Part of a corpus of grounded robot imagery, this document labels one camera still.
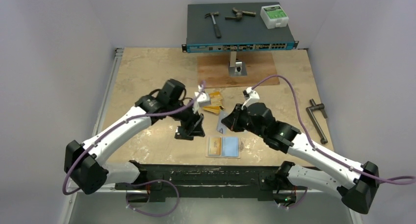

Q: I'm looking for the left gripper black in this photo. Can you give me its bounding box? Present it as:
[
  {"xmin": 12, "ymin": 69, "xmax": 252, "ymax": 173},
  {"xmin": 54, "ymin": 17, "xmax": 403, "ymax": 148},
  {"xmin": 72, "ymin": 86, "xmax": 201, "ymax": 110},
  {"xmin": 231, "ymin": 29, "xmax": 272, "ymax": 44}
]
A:
[{"xmin": 168, "ymin": 99, "xmax": 205, "ymax": 136}]

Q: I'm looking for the single silver VIP card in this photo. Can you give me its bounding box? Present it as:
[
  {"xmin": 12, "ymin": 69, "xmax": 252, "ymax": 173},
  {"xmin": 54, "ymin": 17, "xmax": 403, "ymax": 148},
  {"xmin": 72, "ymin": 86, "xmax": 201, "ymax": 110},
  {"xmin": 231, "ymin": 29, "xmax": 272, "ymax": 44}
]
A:
[{"xmin": 216, "ymin": 110, "xmax": 228, "ymax": 134}]

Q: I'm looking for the single gold credit card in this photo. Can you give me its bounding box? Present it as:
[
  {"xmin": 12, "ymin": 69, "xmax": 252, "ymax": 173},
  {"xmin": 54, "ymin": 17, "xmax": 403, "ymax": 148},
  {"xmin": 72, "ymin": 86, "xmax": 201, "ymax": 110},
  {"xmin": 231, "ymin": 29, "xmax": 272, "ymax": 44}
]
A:
[{"xmin": 208, "ymin": 137, "xmax": 222, "ymax": 156}]

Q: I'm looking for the black VIP card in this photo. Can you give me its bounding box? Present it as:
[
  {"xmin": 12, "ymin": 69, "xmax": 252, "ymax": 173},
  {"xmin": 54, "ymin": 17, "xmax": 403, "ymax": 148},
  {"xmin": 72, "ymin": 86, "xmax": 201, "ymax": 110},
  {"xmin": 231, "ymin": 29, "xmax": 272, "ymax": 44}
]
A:
[{"xmin": 174, "ymin": 126, "xmax": 188, "ymax": 140}]

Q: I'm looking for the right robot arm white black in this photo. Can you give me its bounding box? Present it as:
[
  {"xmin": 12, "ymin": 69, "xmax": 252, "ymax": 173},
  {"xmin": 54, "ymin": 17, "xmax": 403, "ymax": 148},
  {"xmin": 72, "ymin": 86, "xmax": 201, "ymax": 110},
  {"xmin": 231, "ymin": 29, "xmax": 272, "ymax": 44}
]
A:
[{"xmin": 221, "ymin": 103, "xmax": 380, "ymax": 214}]

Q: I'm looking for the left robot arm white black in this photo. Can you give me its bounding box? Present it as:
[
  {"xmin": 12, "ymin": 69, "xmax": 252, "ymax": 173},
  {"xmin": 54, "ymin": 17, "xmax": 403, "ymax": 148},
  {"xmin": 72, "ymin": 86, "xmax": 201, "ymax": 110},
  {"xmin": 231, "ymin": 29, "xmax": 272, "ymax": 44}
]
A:
[{"xmin": 62, "ymin": 78, "xmax": 209, "ymax": 195}]

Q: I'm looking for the wooden board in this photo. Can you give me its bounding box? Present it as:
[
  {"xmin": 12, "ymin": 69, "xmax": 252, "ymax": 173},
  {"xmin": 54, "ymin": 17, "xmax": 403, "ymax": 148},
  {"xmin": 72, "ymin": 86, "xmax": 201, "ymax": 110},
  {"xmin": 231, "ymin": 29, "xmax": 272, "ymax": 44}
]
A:
[{"xmin": 197, "ymin": 51, "xmax": 277, "ymax": 88}]

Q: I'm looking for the hammer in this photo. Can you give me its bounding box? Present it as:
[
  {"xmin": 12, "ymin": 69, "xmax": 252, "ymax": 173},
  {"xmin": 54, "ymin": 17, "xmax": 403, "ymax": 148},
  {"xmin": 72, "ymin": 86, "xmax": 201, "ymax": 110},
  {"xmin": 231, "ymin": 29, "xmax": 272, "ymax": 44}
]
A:
[{"xmin": 205, "ymin": 11, "xmax": 222, "ymax": 39}]

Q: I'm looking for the metal clamp tool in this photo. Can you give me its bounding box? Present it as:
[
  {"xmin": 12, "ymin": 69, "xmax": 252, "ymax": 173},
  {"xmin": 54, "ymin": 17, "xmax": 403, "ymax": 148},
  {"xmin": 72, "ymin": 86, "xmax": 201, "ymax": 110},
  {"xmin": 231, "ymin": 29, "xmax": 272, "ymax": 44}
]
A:
[{"xmin": 225, "ymin": 7, "xmax": 257, "ymax": 21}]

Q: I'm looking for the white green box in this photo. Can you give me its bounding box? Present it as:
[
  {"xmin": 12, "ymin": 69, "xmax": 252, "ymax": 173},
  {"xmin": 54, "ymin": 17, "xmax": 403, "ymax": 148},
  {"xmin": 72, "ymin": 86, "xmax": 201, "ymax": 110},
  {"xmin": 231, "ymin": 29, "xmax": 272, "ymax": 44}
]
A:
[{"xmin": 260, "ymin": 4, "xmax": 289, "ymax": 29}]

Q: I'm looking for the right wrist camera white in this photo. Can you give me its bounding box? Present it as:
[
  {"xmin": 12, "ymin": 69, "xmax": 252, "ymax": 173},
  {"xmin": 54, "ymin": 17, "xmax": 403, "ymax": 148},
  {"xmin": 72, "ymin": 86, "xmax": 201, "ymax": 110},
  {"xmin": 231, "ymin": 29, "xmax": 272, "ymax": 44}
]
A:
[{"xmin": 241, "ymin": 87, "xmax": 260, "ymax": 109}]

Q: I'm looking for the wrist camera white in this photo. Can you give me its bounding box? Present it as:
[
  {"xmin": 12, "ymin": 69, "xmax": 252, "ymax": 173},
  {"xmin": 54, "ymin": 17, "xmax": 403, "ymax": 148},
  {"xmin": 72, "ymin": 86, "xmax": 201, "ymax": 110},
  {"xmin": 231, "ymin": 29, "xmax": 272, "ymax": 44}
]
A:
[
  {"xmin": 241, "ymin": 87, "xmax": 260, "ymax": 109},
  {"xmin": 192, "ymin": 92, "xmax": 211, "ymax": 113}
]

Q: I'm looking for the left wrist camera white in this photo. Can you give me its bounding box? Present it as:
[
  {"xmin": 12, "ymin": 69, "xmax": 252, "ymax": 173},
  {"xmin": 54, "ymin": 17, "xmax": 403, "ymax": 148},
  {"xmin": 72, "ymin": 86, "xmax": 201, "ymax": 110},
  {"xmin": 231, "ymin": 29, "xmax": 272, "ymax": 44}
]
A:
[{"xmin": 192, "ymin": 92, "xmax": 211, "ymax": 113}]

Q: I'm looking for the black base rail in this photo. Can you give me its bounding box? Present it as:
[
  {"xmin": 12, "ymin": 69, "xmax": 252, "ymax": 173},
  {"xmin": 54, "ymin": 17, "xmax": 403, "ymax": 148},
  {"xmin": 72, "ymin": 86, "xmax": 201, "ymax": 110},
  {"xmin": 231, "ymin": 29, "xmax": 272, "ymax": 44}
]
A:
[{"xmin": 115, "ymin": 162, "xmax": 303, "ymax": 205}]

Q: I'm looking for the metal stand post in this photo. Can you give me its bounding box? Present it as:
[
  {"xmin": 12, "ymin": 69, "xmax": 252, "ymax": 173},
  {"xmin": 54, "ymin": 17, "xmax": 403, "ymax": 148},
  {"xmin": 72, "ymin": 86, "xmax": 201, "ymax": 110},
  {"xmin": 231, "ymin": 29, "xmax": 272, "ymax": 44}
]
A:
[{"xmin": 228, "ymin": 51, "xmax": 247, "ymax": 77}]

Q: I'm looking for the dark metal crank handle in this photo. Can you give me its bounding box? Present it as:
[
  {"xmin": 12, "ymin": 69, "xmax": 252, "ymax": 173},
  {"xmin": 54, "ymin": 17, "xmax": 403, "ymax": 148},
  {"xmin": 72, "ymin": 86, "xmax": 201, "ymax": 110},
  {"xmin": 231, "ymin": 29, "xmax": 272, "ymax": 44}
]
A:
[{"xmin": 306, "ymin": 99, "xmax": 329, "ymax": 145}]

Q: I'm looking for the blue network switch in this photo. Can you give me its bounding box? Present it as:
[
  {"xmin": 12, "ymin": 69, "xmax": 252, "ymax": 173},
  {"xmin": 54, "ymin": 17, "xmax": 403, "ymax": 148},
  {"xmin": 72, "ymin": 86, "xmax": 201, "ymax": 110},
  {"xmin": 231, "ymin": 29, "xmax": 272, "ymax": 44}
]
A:
[{"xmin": 182, "ymin": 2, "xmax": 299, "ymax": 53}]

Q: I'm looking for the aluminium frame rail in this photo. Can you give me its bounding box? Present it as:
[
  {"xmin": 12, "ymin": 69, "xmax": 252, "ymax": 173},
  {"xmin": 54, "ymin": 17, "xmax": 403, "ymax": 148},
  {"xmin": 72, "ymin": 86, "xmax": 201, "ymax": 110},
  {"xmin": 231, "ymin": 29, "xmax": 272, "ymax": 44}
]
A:
[{"xmin": 57, "ymin": 48, "xmax": 124, "ymax": 224}]

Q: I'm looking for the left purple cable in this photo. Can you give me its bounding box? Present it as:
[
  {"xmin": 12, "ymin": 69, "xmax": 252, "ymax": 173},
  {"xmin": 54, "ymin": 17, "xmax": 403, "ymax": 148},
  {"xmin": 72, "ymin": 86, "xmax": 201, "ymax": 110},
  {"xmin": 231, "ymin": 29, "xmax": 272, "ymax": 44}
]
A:
[{"xmin": 62, "ymin": 80, "xmax": 207, "ymax": 217}]

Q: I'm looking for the purple cable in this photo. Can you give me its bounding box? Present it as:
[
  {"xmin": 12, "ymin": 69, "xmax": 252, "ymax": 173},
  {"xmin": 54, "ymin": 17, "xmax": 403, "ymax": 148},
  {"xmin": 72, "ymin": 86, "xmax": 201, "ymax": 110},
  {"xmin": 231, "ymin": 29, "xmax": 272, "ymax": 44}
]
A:
[
  {"xmin": 248, "ymin": 75, "xmax": 416, "ymax": 209},
  {"xmin": 62, "ymin": 80, "xmax": 207, "ymax": 217}
]

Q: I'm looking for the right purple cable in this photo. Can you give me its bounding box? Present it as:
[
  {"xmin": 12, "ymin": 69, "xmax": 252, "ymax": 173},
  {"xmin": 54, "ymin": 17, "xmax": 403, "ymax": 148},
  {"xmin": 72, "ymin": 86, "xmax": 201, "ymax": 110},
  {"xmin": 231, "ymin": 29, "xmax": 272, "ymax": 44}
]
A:
[{"xmin": 248, "ymin": 75, "xmax": 416, "ymax": 209}]

